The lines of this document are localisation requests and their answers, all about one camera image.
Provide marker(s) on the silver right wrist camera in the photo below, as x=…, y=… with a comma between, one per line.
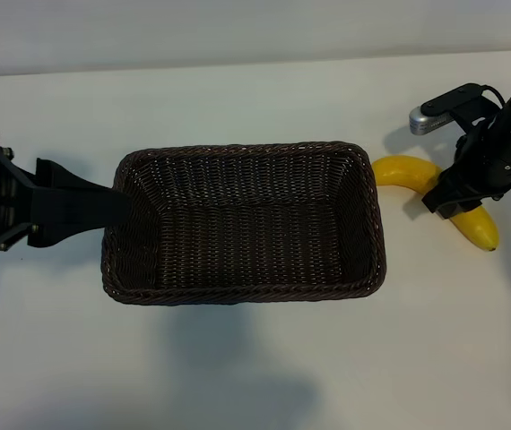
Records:
x=428, y=121

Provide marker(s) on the dark brown wicker basket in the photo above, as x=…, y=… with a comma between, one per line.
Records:
x=246, y=224

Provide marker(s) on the yellow banana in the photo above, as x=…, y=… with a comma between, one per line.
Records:
x=394, y=172

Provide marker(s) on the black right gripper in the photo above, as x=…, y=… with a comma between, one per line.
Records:
x=493, y=157

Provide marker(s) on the black right camera bracket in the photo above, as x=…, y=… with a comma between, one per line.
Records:
x=457, y=98

